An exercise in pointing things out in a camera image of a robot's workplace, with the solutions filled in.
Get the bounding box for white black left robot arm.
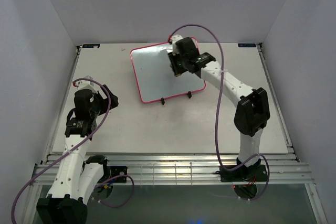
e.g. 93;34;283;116
36;81;119;223

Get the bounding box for black metal easel stand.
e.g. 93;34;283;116
160;91;192;105

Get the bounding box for pink framed whiteboard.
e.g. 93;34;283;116
130;42;206;104

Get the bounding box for aluminium table frame rails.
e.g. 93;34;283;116
22;42;328;224

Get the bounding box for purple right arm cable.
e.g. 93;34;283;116
169;24;270;201

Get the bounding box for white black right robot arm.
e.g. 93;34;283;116
167;35;270;182

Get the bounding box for blue right corner label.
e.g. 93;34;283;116
238;43;256;48

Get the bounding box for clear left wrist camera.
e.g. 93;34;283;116
72;76;97;93

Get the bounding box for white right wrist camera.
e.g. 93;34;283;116
168;35;184;54

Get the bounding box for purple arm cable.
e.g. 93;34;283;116
12;78;135;224
169;24;270;201

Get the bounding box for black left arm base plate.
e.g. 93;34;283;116
107;166;128;183

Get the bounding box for blue left corner label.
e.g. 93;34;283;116
82;44;100;48

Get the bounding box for blue corner label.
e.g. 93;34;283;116
238;43;256;48
82;44;100;48

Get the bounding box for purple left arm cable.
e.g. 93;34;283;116
12;78;135;224

